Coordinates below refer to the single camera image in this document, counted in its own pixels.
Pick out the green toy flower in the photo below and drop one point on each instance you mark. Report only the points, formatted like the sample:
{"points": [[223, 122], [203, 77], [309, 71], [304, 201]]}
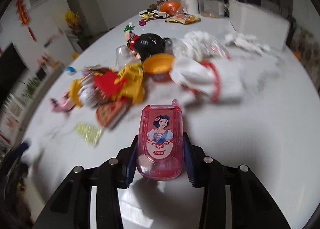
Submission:
{"points": [[129, 27]]}

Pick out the white crumpled tissue pile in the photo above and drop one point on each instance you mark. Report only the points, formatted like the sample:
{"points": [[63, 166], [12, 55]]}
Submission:
{"points": [[200, 46]]}

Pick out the orange toy burger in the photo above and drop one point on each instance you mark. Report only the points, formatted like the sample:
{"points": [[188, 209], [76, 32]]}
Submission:
{"points": [[158, 67]]}

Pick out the toy pizza slice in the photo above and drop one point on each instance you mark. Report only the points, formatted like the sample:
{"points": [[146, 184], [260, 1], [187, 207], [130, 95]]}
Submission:
{"points": [[108, 115]]}

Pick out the black-haired doll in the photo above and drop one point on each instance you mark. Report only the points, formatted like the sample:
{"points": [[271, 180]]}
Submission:
{"points": [[146, 45]]}

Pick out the white round toy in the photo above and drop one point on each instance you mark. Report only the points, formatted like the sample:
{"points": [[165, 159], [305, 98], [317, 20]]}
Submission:
{"points": [[88, 96]]}

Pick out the white paper roll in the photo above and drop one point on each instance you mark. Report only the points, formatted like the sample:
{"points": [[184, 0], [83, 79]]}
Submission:
{"points": [[190, 7]]}

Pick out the orange plastic bag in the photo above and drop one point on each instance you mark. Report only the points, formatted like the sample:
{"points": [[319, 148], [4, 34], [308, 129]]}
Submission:
{"points": [[171, 7]]}

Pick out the pink toy flip phone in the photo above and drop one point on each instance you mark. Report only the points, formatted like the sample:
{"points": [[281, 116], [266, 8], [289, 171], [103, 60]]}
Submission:
{"points": [[160, 142]]}

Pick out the glass jar with lid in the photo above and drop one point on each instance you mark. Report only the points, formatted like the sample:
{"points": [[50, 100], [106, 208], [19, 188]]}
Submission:
{"points": [[212, 8]]}

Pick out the black television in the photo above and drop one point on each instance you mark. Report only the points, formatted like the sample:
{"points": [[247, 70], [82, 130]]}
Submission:
{"points": [[11, 68]]}

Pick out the red chinese knot decoration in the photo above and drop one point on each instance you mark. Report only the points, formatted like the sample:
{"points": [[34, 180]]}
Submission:
{"points": [[24, 17]]}

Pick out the white storage box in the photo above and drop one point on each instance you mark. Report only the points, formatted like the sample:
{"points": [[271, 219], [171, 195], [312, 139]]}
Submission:
{"points": [[269, 28]]}

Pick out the yellow snack packet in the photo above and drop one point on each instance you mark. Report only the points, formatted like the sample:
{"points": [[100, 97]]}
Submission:
{"points": [[184, 19]]}

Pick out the yellow toy piece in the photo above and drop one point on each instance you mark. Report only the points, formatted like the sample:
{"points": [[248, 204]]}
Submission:
{"points": [[132, 91]]}

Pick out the yellow flower plant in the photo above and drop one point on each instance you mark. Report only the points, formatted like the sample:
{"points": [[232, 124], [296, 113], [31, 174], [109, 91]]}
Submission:
{"points": [[74, 23]]}

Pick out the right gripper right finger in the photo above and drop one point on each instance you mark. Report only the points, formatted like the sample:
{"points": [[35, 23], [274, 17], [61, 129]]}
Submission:
{"points": [[207, 173]]}

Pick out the clear plastic cup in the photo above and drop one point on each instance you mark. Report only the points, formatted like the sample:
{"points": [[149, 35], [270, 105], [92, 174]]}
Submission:
{"points": [[124, 56]]}

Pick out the small blue white toy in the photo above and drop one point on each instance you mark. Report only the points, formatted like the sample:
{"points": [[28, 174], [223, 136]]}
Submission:
{"points": [[70, 69]]}

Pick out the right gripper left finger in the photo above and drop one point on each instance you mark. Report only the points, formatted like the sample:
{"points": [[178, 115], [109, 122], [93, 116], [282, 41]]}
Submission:
{"points": [[115, 173]]}

